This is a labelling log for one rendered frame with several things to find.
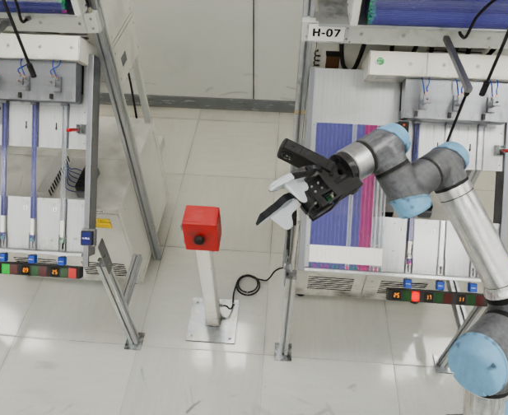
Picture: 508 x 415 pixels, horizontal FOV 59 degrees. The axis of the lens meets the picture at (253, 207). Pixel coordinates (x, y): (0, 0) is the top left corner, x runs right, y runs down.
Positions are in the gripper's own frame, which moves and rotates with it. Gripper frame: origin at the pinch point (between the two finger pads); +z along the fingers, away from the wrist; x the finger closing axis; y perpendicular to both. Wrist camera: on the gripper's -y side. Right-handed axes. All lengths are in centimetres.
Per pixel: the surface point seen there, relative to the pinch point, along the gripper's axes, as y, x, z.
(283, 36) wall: -138, 143, -145
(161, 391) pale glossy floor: 8, 145, 31
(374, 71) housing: -31, 34, -76
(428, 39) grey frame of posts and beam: -27, 23, -90
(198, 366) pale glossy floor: 7, 146, 11
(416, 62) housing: -25, 30, -88
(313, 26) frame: -51, 26, -62
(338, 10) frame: -51, 24, -73
